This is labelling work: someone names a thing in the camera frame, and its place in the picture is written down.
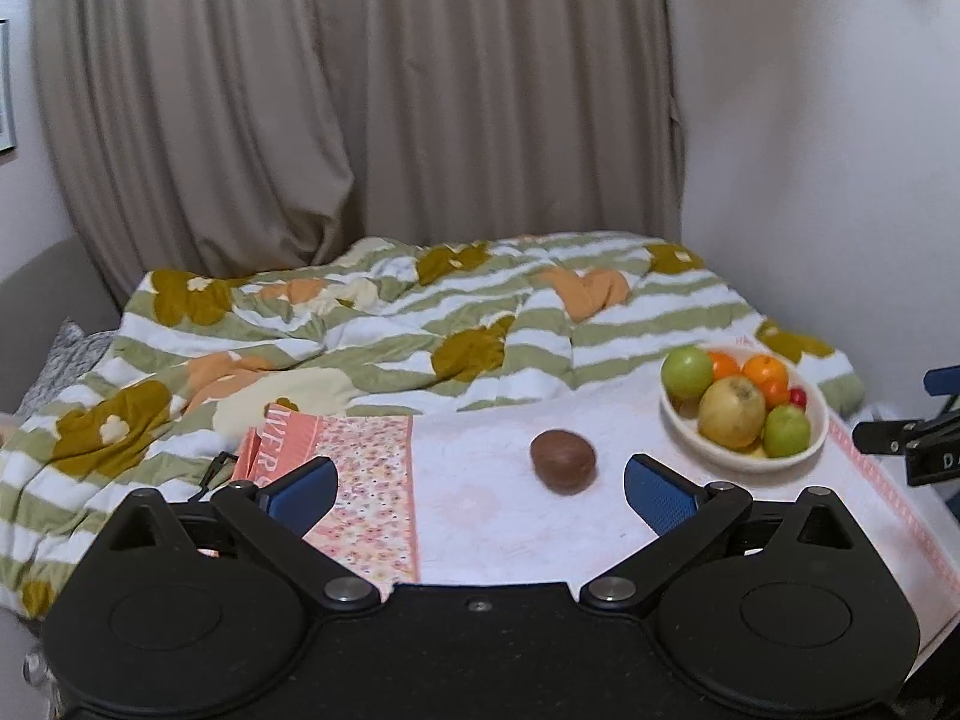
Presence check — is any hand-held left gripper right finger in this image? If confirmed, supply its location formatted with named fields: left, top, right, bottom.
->
left=579, top=454, right=863, bottom=611

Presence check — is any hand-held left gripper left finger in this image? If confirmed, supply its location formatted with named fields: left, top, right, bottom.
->
left=101, top=456, right=380, bottom=611

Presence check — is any cream bowl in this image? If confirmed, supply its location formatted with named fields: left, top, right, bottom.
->
left=660, top=345, right=830, bottom=473

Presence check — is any green apple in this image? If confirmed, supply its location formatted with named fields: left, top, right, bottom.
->
left=763, top=403, right=812, bottom=458
left=660, top=345, right=715, bottom=401

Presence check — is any brown kiwi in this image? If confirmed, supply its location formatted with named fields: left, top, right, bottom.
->
left=529, top=429, right=598, bottom=496

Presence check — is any yellow pear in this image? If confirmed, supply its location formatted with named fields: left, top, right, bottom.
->
left=697, top=377, right=767, bottom=449

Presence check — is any green striped floral blanket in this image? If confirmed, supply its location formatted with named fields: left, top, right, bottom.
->
left=0, top=234, right=865, bottom=620

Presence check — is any pink floral towel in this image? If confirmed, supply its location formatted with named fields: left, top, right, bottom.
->
left=229, top=337, right=960, bottom=661

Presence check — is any grey patterned pillow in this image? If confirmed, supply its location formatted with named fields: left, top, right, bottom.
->
left=15, top=317, right=117, bottom=421

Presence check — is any grey upholstered headboard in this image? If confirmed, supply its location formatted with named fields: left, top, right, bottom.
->
left=0, top=236, right=121, bottom=415

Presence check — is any beige curtain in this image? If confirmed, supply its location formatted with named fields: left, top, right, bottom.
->
left=30, top=0, right=687, bottom=308

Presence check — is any black cord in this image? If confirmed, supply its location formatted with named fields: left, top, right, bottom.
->
left=196, top=451, right=238, bottom=502

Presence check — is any framed wall poster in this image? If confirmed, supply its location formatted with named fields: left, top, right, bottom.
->
left=0, top=19, right=17, bottom=155

